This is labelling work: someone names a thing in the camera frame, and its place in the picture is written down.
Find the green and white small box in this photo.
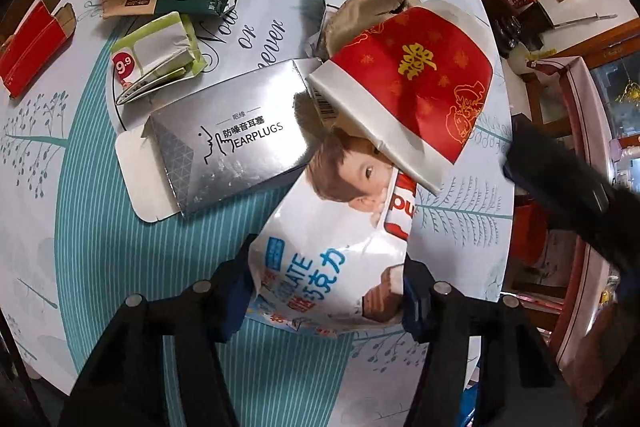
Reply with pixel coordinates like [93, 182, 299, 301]
[110, 12, 208, 106]

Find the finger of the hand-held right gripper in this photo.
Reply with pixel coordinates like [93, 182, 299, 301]
[502, 119, 613, 228]

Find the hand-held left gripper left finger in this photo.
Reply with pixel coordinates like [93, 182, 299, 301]
[57, 234, 256, 427]

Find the long metal rod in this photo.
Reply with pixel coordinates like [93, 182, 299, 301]
[552, 12, 616, 30]

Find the silver cardboard box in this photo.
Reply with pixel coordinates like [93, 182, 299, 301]
[115, 58, 326, 223]

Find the red cardboard box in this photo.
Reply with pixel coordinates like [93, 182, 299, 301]
[0, 0, 77, 100]
[512, 202, 551, 268]

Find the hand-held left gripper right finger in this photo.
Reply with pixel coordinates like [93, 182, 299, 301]
[400, 252, 586, 427]

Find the gold hanging ornament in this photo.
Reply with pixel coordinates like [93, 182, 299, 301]
[615, 72, 640, 108]

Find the teal and white printed tablecloth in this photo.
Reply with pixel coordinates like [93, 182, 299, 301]
[0, 0, 516, 427]

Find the pink covered table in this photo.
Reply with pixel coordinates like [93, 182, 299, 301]
[525, 54, 640, 388]

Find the red and white paper bag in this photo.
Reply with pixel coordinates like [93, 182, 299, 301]
[306, 0, 496, 195]

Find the black ceramic jar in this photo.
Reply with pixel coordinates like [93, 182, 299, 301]
[492, 14, 543, 58]

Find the tan paper bag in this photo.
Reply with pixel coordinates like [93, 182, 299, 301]
[320, 0, 423, 58]

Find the white chocolate snack bag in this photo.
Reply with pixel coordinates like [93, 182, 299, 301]
[247, 127, 418, 338]

